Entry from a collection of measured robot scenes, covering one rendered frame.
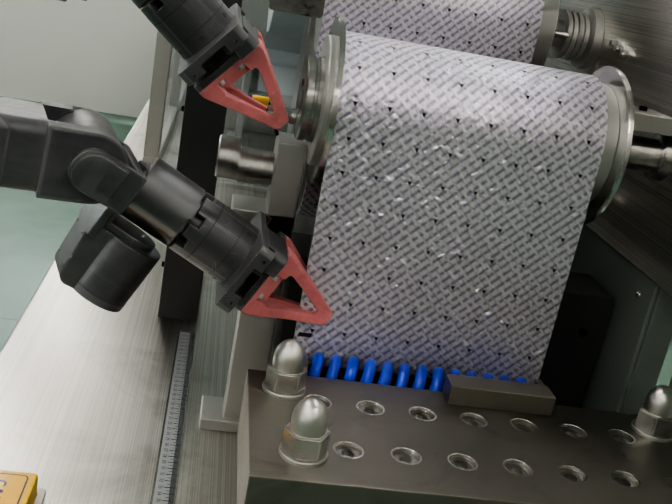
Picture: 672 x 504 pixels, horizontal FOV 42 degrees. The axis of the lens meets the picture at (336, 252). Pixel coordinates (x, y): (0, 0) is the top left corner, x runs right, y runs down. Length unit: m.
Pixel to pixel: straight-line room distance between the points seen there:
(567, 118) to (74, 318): 0.64
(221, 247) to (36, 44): 5.78
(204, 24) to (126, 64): 5.64
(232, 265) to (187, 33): 0.19
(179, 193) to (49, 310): 0.45
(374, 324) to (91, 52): 5.70
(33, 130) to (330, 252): 0.26
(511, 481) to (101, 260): 0.37
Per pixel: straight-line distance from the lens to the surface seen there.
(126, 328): 1.11
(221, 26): 0.75
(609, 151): 0.80
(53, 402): 0.94
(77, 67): 6.44
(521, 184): 0.77
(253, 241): 0.73
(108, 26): 6.37
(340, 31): 0.75
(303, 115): 0.75
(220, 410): 0.93
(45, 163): 0.68
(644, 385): 0.92
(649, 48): 0.97
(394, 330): 0.79
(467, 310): 0.80
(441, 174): 0.75
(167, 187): 0.72
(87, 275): 0.74
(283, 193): 0.81
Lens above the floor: 1.37
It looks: 18 degrees down
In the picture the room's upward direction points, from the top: 11 degrees clockwise
